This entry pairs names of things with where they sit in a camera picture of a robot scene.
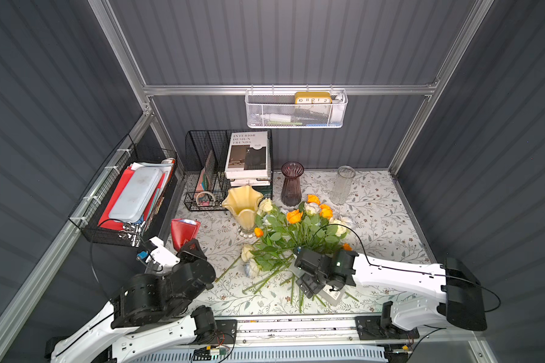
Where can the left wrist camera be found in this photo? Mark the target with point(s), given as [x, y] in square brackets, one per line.
[155, 256]

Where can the orange rose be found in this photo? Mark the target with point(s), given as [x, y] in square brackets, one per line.
[294, 217]
[313, 199]
[325, 211]

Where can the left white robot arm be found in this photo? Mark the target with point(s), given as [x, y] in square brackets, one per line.
[148, 314]

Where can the red folder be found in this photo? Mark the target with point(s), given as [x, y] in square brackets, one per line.
[105, 220]

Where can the white rose left on mat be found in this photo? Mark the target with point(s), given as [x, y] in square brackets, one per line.
[252, 269]

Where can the yellow wavy glass vase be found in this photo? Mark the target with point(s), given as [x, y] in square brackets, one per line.
[243, 203]

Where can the floral patterned table mat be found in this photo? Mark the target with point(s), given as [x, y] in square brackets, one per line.
[374, 210]

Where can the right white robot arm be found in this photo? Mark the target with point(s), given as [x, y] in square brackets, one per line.
[447, 292]

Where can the black wire desk organizer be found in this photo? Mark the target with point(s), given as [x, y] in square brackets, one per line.
[206, 154]

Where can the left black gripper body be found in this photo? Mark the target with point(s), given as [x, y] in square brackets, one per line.
[193, 251]

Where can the black wire side basket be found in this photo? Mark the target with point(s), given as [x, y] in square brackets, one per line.
[131, 155]

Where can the clear glass vase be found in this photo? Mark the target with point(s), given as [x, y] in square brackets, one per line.
[342, 185]

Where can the purple ribbed glass vase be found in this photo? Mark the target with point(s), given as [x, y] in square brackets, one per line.
[291, 191]

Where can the tape roll in organizer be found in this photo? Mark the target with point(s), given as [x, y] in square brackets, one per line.
[205, 199]

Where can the cream rose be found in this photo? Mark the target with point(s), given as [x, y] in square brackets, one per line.
[339, 228]
[265, 207]
[246, 254]

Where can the light blue flat case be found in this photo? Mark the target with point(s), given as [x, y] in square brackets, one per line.
[130, 206]

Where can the grey packet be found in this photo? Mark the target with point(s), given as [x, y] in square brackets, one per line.
[332, 297]

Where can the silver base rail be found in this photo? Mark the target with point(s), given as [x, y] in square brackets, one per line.
[331, 338]

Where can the cream rose on mat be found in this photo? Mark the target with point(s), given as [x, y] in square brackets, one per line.
[246, 254]

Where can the small orange rosebud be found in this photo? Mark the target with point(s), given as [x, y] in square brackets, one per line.
[258, 232]

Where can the red leather wallet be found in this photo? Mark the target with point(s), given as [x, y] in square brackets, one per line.
[183, 231]

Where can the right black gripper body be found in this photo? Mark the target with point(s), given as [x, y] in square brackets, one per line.
[306, 281]

